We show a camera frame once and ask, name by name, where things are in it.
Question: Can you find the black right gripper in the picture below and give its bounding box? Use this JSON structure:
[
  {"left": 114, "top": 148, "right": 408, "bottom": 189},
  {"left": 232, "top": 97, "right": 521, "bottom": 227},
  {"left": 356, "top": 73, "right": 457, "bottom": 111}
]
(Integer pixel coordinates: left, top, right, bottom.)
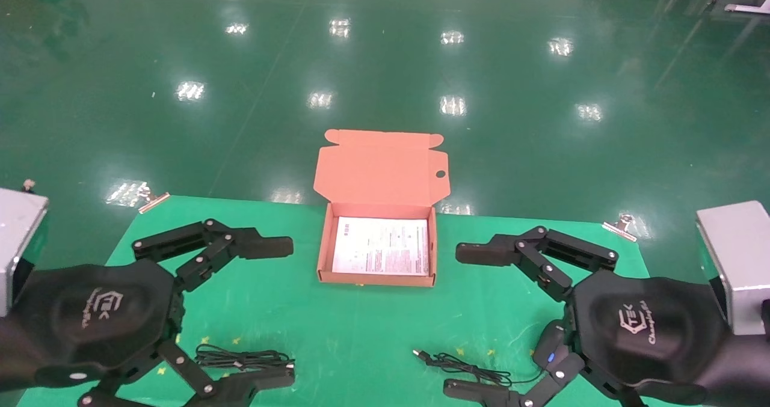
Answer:
[{"left": 565, "top": 269, "right": 770, "bottom": 407}]

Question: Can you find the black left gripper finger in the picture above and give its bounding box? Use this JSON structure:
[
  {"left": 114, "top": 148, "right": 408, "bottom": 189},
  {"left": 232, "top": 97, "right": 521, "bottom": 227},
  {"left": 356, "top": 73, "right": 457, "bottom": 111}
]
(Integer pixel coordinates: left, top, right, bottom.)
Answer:
[
  {"left": 132, "top": 219, "right": 294, "bottom": 293},
  {"left": 78, "top": 341, "right": 296, "bottom": 407}
]

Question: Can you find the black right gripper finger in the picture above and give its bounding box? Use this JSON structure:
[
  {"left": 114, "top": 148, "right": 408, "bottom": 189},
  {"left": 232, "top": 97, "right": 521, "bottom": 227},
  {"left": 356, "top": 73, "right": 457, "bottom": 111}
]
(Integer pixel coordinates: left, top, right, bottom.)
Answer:
[
  {"left": 455, "top": 225, "right": 619, "bottom": 302},
  {"left": 443, "top": 344, "right": 647, "bottom": 407}
]

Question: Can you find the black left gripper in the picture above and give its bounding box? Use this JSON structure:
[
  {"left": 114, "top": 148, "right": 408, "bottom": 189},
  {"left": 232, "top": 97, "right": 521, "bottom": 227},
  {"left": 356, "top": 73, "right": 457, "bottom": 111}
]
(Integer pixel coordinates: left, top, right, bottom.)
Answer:
[{"left": 0, "top": 260, "right": 185, "bottom": 394}]

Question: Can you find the black data cable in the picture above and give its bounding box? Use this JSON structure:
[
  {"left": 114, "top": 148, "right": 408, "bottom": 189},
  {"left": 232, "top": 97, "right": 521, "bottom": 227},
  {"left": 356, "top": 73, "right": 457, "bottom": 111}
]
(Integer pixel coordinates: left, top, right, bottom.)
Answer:
[{"left": 195, "top": 344, "right": 295, "bottom": 372}]

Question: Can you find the black wired computer mouse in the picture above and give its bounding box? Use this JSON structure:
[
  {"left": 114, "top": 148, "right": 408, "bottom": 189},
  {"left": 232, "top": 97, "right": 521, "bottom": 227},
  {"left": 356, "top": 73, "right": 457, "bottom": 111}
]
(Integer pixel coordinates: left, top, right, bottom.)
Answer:
[{"left": 413, "top": 321, "right": 570, "bottom": 391}]

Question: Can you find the open brown cardboard box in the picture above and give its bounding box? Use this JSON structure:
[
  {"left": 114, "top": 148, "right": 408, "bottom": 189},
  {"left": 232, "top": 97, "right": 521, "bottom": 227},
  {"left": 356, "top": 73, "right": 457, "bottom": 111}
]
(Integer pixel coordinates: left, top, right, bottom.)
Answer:
[{"left": 313, "top": 129, "right": 451, "bottom": 287}]

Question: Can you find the silver binder clip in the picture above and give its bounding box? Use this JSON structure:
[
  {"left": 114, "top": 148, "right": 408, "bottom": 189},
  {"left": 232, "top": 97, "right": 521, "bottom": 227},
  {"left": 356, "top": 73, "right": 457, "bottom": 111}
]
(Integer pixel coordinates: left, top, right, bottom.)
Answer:
[
  {"left": 138, "top": 185, "right": 170, "bottom": 214},
  {"left": 602, "top": 213, "right": 637, "bottom": 242}
]

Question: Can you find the white printed instruction sheet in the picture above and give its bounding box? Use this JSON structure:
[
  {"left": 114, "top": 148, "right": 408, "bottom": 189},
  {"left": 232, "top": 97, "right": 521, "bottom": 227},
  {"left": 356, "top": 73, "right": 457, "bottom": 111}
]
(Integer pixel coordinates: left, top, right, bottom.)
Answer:
[{"left": 331, "top": 216, "right": 430, "bottom": 276}]

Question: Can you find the green table mat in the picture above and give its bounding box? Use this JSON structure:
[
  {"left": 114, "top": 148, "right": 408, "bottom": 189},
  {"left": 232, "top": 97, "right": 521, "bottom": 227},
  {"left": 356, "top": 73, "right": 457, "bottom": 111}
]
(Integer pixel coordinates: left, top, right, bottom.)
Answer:
[{"left": 15, "top": 195, "right": 704, "bottom": 407}]

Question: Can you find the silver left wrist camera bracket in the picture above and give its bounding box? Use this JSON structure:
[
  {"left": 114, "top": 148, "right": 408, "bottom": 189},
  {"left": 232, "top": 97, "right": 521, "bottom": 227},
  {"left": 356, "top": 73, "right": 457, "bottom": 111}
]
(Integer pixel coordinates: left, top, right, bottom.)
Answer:
[{"left": 0, "top": 180, "right": 49, "bottom": 317}]

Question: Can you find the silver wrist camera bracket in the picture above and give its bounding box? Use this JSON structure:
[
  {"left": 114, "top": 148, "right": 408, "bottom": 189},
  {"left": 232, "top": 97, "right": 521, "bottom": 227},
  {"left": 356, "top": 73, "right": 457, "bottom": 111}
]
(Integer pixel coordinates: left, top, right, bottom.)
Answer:
[
  {"left": 0, "top": 180, "right": 49, "bottom": 317},
  {"left": 696, "top": 200, "right": 770, "bottom": 336}
]

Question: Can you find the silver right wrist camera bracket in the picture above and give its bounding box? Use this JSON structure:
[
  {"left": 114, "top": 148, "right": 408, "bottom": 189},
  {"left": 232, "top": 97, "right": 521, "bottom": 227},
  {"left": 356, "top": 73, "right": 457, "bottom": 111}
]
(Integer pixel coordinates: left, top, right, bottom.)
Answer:
[{"left": 696, "top": 200, "right": 770, "bottom": 336}]

